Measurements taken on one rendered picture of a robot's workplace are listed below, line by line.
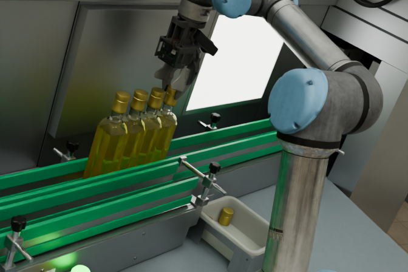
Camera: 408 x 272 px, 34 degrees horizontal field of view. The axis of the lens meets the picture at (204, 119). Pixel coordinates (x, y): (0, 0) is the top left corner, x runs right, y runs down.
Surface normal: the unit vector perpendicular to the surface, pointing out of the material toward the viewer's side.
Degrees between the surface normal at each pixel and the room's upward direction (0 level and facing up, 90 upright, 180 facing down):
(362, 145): 90
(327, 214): 0
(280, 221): 86
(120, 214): 90
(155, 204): 90
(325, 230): 0
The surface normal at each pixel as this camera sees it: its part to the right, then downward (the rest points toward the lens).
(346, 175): -0.63, 0.12
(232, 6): 0.44, 0.51
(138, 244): 0.71, 0.49
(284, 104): -0.82, -0.16
